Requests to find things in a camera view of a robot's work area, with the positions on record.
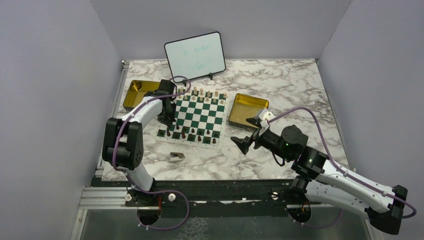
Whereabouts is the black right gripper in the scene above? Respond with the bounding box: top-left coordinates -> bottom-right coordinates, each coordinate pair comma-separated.
230,117 -> 292,162

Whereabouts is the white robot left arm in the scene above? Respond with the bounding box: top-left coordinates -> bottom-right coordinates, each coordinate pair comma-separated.
101,79 -> 176,206

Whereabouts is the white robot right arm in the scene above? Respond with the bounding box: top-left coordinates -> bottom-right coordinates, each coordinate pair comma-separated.
230,117 -> 408,235

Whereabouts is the light chess pieces row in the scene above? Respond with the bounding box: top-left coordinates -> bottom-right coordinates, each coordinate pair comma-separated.
176,87 -> 230,105

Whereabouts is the green white chess board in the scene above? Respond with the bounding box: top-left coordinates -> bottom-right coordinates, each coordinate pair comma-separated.
155,97 -> 229,150

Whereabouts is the right gold tin box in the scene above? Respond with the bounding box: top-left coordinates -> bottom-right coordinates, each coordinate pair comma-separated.
227,93 -> 270,132

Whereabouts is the gold tin box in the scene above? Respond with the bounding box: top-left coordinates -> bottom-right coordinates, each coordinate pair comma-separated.
122,80 -> 160,112
227,93 -> 270,132

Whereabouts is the left gold tin box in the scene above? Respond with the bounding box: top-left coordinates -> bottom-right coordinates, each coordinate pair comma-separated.
122,80 -> 160,112

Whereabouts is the beige plastic clip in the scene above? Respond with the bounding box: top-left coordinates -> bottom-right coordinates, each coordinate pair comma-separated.
169,152 -> 185,162

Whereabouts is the small whiteboard on stand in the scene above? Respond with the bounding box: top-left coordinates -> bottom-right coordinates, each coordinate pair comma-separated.
164,31 -> 227,80

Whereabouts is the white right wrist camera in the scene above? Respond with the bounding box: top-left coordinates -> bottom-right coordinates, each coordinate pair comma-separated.
257,108 -> 275,128

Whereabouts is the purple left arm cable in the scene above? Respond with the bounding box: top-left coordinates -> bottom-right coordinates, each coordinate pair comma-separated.
111,75 -> 192,231

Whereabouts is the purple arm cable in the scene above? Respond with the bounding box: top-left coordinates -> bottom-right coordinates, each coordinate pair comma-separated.
111,75 -> 192,231
268,106 -> 418,220

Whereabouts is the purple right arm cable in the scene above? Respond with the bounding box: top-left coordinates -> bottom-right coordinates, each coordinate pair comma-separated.
268,106 -> 418,220

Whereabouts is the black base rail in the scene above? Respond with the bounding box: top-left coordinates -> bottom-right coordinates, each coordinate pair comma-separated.
122,179 -> 335,220

